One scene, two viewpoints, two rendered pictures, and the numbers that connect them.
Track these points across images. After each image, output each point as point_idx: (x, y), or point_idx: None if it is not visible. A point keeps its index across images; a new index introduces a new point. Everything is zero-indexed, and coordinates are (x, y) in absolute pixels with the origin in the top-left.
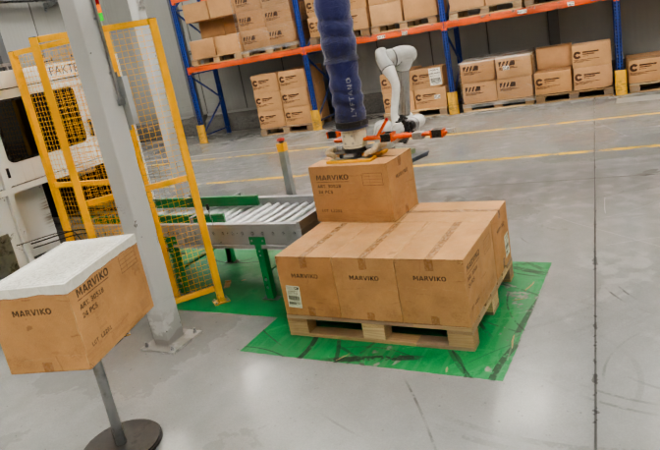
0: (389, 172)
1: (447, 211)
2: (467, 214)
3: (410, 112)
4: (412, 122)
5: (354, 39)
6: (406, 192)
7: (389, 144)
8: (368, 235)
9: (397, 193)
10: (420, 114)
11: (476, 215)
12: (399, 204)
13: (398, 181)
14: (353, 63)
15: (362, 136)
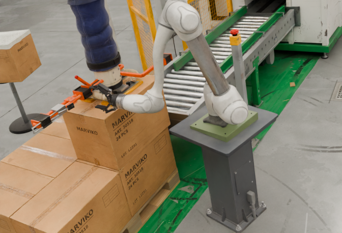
0: (65, 119)
1: (67, 190)
2: (43, 203)
3: (216, 93)
4: (112, 98)
5: None
6: (94, 149)
7: (207, 110)
8: (62, 146)
9: (79, 141)
10: (136, 99)
11: (33, 209)
12: (83, 151)
13: (81, 133)
14: (72, 7)
15: (96, 77)
